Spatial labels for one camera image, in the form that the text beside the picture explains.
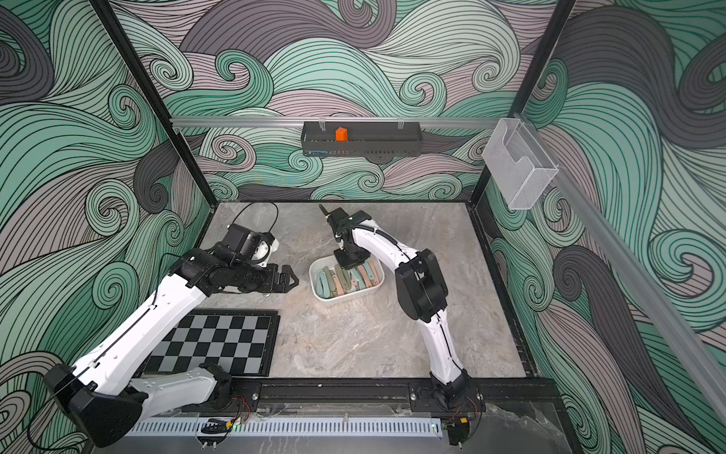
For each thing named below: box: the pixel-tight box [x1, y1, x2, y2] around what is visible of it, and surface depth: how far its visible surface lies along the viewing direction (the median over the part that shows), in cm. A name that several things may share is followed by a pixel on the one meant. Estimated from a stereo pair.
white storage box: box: [309, 254, 385, 302], surface depth 96 cm
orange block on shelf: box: [335, 126, 349, 142], surface depth 92 cm
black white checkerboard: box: [134, 308, 281, 377], surface depth 81 cm
